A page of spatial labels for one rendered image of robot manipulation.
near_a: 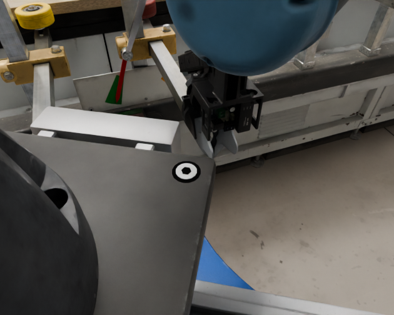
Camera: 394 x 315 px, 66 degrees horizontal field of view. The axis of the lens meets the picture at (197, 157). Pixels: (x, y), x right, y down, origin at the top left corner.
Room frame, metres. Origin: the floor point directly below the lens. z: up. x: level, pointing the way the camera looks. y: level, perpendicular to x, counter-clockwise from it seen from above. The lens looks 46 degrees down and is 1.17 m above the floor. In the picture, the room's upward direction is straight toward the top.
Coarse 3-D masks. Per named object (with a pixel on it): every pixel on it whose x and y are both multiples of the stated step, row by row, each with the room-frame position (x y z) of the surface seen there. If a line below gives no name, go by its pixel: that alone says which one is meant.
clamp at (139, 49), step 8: (144, 32) 0.70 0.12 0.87; (152, 32) 0.70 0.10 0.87; (160, 32) 0.70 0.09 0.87; (168, 32) 0.70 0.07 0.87; (120, 40) 0.67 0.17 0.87; (136, 40) 0.67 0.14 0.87; (144, 40) 0.67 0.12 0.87; (152, 40) 0.68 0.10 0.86; (160, 40) 0.68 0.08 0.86; (168, 40) 0.69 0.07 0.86; (120, 48) 0.65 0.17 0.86; (136, 48) 0.66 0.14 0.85; (144, 48) 0.67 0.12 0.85; (168, 48) 0.69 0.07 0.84; (120, 56) 0.65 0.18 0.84; (136, 56) 0.66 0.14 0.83; (144, 56) 0.67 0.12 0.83
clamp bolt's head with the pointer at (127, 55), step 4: (124, 48) 0.65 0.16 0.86; (124, 52) 0.64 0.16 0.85; (128, 52) 0.64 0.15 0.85; (124, 56) 0.63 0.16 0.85; (128, 56) 0.64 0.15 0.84; (124, 60) 0.65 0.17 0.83; (124, 64) 0.65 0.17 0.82; (124, 68) 0.65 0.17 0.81; (120, 72) 0.64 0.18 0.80; (120, 76) 0.64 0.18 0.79; (120, 80) 0.64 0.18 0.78; (120, 84) 0.64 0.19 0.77; (120, 88) 0.64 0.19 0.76; (116, 92) 0.64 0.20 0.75; (120, 92) 0.64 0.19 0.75; (116, 96) 0.64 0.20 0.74; (116, 100) 0.64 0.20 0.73
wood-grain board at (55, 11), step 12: (12, 0) 0.83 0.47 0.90; (24, 0) 0.83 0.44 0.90; (36, 0) 0.83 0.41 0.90; (48, 0) 0.83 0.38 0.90; (60, 0) 0.83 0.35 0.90; (72, 0) 0.83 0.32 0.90; (84, 0) 0.83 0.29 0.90; (96, 0) 0.84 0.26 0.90; (108, 0) 0.85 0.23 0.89; (120, 0) 0.86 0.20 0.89; (156, 0) 0.90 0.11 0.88; (12, 12) 0.77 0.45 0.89; (60, 12) 0.81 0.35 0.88
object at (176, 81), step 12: (144, 24) 0.77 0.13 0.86; (156, 48) 0.64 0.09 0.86; (156, 60) 0.61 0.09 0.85; (168, 60) 0.59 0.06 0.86; (168, 72) 0.54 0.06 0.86; (180, 72) 0.54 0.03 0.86; (168, 84) 0.53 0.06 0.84; (180, 84) 0.50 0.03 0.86; (180, 96) 0.46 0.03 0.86; (180, 108) 0.45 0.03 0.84
